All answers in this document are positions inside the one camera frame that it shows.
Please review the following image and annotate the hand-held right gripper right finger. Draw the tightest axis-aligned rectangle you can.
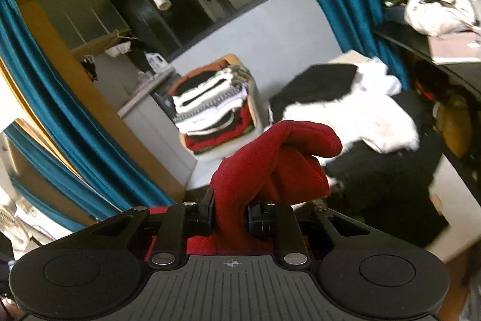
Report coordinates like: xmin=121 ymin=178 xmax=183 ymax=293
xmin=246 ymin=202 xmax=372 ymax=266

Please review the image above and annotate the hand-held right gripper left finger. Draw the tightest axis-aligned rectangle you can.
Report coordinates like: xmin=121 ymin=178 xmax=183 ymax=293
xmin=90 ymin=189 xmax=216 ymax=266

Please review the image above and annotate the red sweater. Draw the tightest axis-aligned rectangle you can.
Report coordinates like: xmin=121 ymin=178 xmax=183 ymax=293
xmin=145 ymin=120 xmax=342 ymax=261

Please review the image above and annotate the stack of folded clothes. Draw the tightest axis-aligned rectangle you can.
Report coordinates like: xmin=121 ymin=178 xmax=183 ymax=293
xmin=171 ymin=67 xmax=260 ymax=152

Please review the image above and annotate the white garment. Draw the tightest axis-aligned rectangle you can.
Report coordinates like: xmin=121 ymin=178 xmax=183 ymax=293
xmin=353 ymin=57 xmax=403 ymax=96
xmin=282 ymin=88 xmax=421 ymax=153

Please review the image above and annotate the large black cloth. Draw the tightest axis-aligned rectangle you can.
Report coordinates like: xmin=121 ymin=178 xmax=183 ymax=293
xmin=319 ymin=91 xmax=452 ymax=250

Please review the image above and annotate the wooden doorframe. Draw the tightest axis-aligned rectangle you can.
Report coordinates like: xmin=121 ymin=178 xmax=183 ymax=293
xmin=0 ymin=0 xmax=186 ymax=201

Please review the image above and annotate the white plastic jug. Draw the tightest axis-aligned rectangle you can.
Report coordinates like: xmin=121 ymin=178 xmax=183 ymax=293
xmin=145 ymin=52 xmax=170 ymax=74

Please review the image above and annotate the white fan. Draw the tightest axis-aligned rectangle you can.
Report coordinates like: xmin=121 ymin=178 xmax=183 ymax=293
xmin=0 ymin=204 xmax=31 ymax=243

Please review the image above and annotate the yellow bag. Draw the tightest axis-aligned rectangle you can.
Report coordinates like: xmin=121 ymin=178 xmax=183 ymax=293
xmin=432 ymin=95 xmax=475 ymax=157

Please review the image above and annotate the grey green cabinet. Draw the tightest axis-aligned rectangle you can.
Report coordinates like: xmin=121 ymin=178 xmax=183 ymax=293
xmin=39 ymin=0 xmax=132 ymax=51

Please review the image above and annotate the black desk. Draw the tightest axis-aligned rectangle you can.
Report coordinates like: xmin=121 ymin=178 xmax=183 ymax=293
xmin=374 ymin=20 xmax=481 ymax=164

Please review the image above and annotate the pink notebook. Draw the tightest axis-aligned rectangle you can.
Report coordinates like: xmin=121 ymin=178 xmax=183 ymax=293
xmin=428 ymin=31 xmax=481 ymax=64

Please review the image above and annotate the white bag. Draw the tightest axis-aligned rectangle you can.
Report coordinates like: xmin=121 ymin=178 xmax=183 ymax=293
xmin=404 ymin=0 xmax=476 ymax=36

